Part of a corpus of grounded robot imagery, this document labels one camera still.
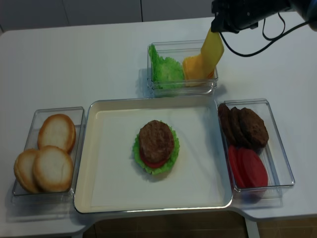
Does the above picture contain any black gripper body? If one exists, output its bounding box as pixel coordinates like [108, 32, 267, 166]
[211, 0, 265, 33]

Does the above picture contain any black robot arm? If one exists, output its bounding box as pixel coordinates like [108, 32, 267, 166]
[211, 0, 317, 34]

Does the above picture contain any yellow cheese slice stack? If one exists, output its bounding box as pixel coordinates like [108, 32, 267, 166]
[182, 55, 214, 80]

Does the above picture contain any clear lettuce cheese container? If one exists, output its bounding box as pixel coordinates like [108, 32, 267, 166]
[147, 40, 218, 97]

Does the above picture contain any green lettuce stack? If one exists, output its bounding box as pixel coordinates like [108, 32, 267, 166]
[148, 44, 184, 82]

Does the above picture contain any burger lettuce leaf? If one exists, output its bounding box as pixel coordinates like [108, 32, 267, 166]
[132, 126, 180, 175]

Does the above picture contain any left spare meat patty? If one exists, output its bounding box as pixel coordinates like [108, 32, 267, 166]
[218, 103, 238, 146]

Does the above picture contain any spare meat patty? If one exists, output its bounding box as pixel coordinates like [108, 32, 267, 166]
[218, 103, 238, 146]
[229, 107, 252, 149]
[239, 108, 269, 149]

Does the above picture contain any right spare meat patty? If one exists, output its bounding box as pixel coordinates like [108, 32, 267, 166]
[239, 108, 269, 149]

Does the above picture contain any middle spare meat patty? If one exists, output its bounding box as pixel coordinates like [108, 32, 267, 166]
[229, 107, 252, 149]

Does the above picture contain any left spare tomato slice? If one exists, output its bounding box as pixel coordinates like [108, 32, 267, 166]
[228, 145, 245, 188]

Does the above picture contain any spare tomato slice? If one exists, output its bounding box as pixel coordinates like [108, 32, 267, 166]
[228, 145, 245, 188]
[238, 147, 268, 188]

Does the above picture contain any burger meat patty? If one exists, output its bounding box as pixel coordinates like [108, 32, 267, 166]
[139, 120, 174, 163]

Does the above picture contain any clear patty tomato container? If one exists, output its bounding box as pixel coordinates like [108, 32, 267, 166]
[216, 99, 295, 197]

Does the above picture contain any right spare tomato slice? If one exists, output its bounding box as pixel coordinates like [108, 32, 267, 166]
[238, 147, 268, 188]

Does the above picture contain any burger tomato slice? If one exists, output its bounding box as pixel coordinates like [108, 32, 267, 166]
[139, 149, 169, 169]

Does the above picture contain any white serving tray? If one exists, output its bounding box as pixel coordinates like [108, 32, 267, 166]
[74, 96, 232, 214]

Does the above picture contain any rear bun half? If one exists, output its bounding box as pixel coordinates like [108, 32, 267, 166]
[37, 114, 76, 153]

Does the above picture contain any bun half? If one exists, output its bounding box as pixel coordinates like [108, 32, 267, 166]
[32, 145, 74, 192]
[13, 149, 40, 193]
[37, 114, 76, 153]

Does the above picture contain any front bun half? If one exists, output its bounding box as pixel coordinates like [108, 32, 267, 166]
[32, 145, 74, 192]

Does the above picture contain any clear bun container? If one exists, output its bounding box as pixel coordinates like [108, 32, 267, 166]
[12, 107, 86, 197]

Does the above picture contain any left bun half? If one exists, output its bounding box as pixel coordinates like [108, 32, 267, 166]
[13, 149, 40, 193]

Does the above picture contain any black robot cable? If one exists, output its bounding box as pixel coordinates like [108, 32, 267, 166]
[217, 11, 310, 57]

